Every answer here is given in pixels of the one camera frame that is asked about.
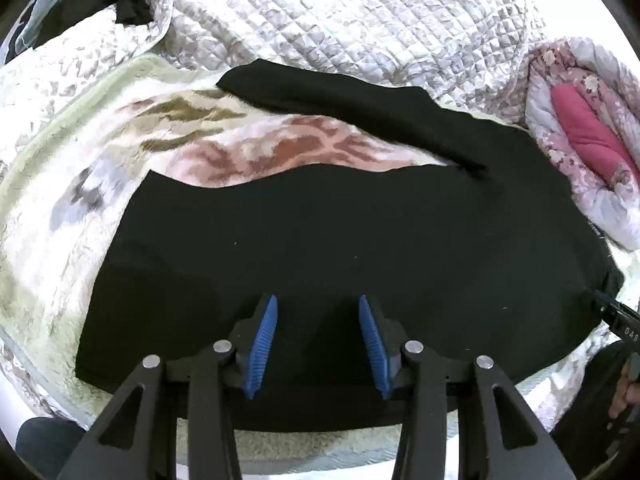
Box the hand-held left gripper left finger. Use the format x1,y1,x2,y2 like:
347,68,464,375
56,294,279,480

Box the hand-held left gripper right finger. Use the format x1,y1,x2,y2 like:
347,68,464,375
358,294,576,480

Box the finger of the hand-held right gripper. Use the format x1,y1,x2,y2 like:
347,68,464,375
591,287,632,317

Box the black pants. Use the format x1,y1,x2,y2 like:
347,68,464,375
75,58,626,433

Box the person's right hand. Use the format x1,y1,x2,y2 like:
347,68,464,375
607,357,640,422

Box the pink floral comforter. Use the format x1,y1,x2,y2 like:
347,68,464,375
522,36,640,252

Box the floral fleece blanket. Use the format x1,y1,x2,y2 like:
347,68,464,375
0,54,621,480

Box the quilted leaf-print bedspread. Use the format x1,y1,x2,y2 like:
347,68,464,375
0,0,551,171

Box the light blue cloth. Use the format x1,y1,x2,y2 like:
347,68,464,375
0,0,118,63

